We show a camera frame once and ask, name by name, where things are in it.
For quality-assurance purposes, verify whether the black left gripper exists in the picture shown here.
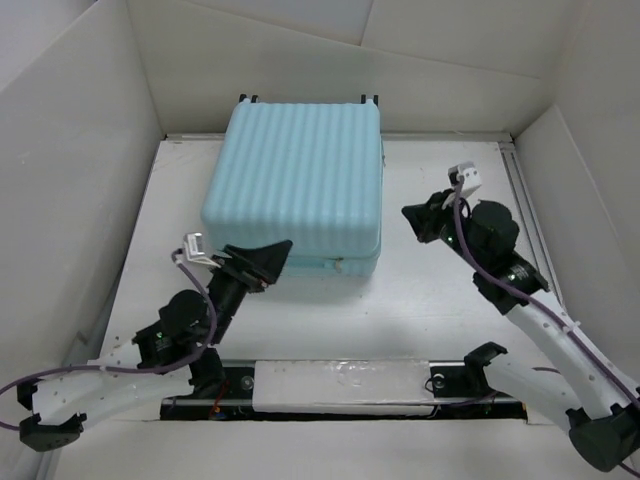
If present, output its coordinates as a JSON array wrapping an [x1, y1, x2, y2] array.
[[208, 240, 294, 344]]

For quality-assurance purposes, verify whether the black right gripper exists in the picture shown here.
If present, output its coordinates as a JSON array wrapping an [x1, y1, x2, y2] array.
[[400, 189, 484, 270]]

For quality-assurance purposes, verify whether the light blue hard-shell suitcase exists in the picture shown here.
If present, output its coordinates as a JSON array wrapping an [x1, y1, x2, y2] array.
[[200, 96, 384, 277]]

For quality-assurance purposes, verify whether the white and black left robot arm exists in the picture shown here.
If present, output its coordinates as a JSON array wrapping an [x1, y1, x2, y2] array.
[[13, 233, 293, 453]]

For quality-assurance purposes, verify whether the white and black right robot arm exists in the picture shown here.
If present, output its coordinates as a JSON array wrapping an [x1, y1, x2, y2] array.
[[401, 189, 639, 472]]

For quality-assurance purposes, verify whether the black base rail with white cover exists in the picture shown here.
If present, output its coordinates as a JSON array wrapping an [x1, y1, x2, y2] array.
[[160, 359, 528, 422]]

